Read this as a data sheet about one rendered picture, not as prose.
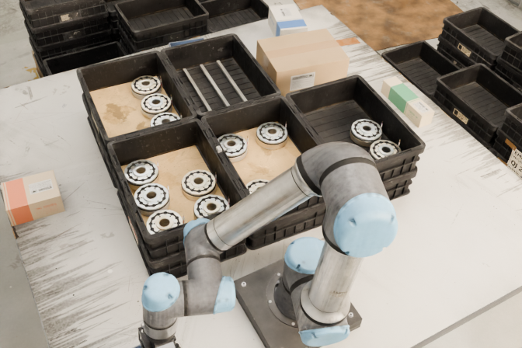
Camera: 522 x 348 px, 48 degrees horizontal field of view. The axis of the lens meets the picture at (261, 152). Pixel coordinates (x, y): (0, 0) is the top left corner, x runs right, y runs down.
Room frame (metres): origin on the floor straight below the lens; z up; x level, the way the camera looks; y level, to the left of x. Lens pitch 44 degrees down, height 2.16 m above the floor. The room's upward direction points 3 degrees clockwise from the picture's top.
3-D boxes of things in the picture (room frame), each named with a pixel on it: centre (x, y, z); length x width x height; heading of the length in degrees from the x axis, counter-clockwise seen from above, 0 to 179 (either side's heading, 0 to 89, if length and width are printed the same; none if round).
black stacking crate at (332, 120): (1.43, -0.29, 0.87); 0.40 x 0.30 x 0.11; 28
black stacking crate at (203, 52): (1.65, 0.16, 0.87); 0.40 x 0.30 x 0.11; 28
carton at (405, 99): (1.79, -0.55, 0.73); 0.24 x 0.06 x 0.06; 30
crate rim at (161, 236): (1.15, 0.24, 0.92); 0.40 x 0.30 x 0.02; 28
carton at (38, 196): (1.19, 0.71, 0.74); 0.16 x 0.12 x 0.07; 116
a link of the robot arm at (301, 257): (0.87, -0.14, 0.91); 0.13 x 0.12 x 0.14; 13
